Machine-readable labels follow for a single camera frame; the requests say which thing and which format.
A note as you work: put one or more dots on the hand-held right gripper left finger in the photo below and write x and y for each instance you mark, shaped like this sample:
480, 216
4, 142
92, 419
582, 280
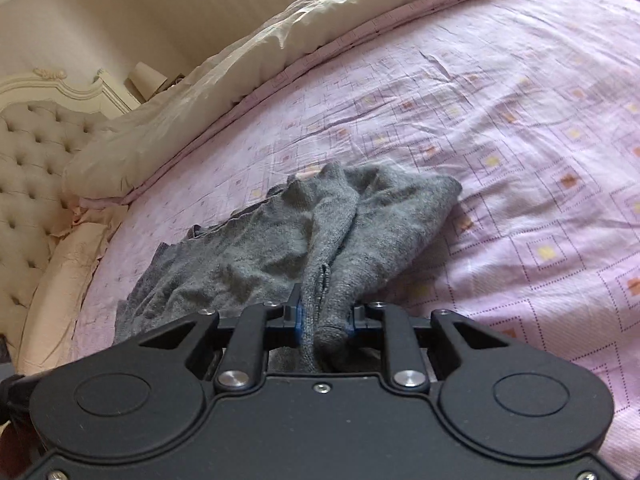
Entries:
298, 321

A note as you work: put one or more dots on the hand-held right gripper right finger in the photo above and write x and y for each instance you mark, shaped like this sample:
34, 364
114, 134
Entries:
350, 322

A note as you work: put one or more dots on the grey argyle sweater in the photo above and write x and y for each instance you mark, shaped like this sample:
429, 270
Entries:
240, 270

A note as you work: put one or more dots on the cream pillow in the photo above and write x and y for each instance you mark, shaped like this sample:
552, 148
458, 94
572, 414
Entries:
65, 280

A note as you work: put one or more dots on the pink patterned bedsheet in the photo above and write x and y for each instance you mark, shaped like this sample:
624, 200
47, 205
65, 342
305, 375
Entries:
500, 160

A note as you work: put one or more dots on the cream tufted headboard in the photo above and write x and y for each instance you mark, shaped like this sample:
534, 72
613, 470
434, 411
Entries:
30, 160

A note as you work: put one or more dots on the cream duvet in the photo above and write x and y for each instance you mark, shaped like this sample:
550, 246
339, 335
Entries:
225, 90

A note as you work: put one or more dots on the cream bedside lamp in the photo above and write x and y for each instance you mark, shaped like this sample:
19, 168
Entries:
147, 80

